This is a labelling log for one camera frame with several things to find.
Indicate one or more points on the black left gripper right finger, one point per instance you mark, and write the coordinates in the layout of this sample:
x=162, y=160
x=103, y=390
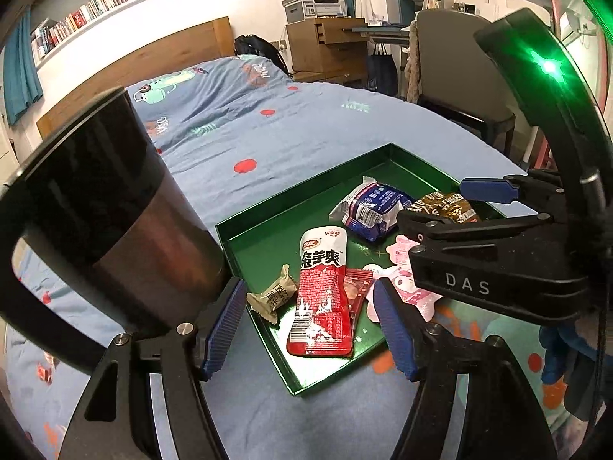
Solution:
x=502, y=418

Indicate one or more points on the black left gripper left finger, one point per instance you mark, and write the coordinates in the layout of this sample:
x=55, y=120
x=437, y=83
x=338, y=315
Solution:
x=115, y=419

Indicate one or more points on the gold brown snack packet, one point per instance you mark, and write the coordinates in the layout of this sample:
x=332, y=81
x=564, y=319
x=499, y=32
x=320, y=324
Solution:
x=448, y=205

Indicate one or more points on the pink white snack packet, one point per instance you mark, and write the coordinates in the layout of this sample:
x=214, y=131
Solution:
x=401, y=276

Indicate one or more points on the beige snack packet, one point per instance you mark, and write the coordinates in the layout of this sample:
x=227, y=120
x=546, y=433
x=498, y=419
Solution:
x=280, y=292

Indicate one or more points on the grey chair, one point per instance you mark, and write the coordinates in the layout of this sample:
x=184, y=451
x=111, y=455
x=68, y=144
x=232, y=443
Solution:
x=448, y=73

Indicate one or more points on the teal curtain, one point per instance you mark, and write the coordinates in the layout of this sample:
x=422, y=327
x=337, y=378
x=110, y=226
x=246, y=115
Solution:
x=21, y=85

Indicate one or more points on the dark cylindrical camera mount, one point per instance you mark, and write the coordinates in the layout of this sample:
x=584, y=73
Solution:
x=99, y=206

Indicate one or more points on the orange-brown snack packet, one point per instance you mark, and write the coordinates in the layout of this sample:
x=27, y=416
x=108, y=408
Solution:
x=357, y=283

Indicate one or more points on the tall red white snack bag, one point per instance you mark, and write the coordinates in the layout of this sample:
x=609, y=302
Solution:
x=321, y=292

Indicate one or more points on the dark tote bag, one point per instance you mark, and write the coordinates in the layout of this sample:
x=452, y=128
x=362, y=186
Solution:
x=382, y=74

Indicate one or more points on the wooden headboard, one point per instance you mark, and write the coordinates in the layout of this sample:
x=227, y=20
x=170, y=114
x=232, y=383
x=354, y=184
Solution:
x=185, y=48

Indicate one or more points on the white printer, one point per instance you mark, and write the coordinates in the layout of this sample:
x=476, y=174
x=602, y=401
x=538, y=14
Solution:
x=299, y=10

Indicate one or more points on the wooden drawer cabinet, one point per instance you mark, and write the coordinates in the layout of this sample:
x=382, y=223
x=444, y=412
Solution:
x=328, y=50

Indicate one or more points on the black backpack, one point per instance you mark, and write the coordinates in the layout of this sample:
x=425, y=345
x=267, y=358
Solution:
x=254, y=45

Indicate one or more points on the green tray box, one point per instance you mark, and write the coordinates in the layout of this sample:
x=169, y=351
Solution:
x=293, y=229

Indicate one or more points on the blue white snack packet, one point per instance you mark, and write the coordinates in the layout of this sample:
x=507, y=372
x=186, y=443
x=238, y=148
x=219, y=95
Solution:
x=370, y=209

